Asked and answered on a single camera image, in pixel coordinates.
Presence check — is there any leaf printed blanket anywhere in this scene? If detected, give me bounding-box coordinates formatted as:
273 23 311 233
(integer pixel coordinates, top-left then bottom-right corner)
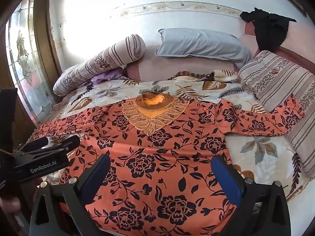
27 70 308 202

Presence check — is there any stained glass window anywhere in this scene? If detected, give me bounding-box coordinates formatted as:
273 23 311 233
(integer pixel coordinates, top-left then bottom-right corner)
5 0 56 118

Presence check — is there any person's left hand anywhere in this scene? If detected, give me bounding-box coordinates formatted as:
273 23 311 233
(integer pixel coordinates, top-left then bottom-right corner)
0 197 20 212

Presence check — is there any orange floral dress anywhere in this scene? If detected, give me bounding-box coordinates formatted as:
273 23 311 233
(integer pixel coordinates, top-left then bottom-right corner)
33 91 306 236

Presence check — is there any purple cloth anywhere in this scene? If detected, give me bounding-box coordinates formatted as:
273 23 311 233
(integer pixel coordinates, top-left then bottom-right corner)
91 68 123 84

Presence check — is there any wooden window frame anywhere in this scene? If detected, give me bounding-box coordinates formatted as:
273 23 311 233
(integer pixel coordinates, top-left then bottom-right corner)
0 0 63 153

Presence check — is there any grey pillow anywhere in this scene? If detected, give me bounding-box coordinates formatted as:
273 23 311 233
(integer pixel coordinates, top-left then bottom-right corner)
155 28 254 62

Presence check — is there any pink bed sheet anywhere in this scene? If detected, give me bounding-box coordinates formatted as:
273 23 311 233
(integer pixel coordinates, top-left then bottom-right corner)
125 45 240 81

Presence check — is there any black cloth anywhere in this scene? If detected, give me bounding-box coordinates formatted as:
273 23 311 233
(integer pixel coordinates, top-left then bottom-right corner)
240 7 297 52

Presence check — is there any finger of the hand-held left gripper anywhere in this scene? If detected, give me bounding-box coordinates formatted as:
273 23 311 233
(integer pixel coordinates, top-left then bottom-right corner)
23 137 49 153
48 135 81 153

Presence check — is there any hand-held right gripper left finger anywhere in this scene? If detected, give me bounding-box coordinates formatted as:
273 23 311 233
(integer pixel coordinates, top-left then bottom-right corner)
30 154 111 236

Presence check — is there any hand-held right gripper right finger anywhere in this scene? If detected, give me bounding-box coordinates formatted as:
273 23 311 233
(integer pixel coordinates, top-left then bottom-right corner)
211 154 289 236

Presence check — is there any striped floral pillow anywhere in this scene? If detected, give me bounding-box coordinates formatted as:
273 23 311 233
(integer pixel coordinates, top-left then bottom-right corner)
237 50 315 180

